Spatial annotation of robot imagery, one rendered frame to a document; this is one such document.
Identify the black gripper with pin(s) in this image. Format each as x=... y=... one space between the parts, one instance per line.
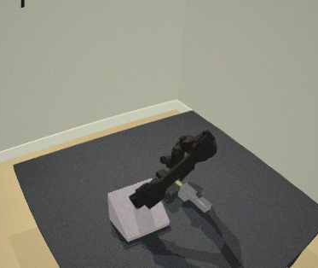
x=162 y=172

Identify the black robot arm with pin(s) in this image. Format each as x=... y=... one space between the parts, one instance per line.
x=199 y=148

